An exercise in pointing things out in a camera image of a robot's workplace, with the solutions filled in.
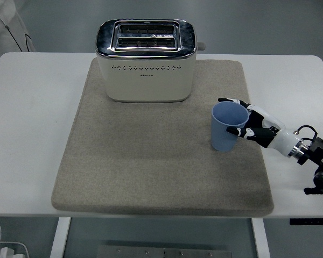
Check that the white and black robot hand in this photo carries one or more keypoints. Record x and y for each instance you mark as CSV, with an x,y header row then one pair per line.
x,y
281,139

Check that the white power strip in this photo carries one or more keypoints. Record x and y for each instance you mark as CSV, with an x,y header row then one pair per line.
x,y
8,251

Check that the white table leg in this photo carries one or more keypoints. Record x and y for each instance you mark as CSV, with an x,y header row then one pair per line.
x,y
59,239
261,239

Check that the person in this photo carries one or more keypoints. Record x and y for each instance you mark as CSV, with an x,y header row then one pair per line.
x,y
2,29

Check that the blue plastic cup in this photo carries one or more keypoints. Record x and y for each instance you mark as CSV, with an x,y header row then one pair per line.
x,y
222,137

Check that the black table control panel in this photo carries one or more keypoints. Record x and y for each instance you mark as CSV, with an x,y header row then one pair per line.
x,y
312,222

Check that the cream and chrome toaster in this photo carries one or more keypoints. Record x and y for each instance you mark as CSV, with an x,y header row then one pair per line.
x,y
148,86

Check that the beige fabric mat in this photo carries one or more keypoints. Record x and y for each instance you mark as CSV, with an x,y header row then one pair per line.
x,y
150,161

